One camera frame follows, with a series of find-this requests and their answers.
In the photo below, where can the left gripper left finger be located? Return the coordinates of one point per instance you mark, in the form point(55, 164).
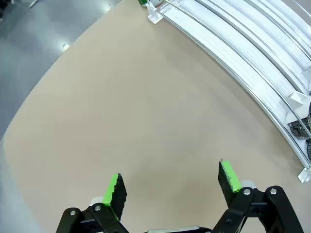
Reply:
point(114, 194)

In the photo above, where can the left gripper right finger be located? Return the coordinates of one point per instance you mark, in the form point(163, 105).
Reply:
point(228, 179)

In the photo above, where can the white can dispenser rack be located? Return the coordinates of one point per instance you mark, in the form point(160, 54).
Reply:
point(243, 48)

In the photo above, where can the green Chilsung soda can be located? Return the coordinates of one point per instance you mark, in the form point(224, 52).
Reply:
point(141, 2)

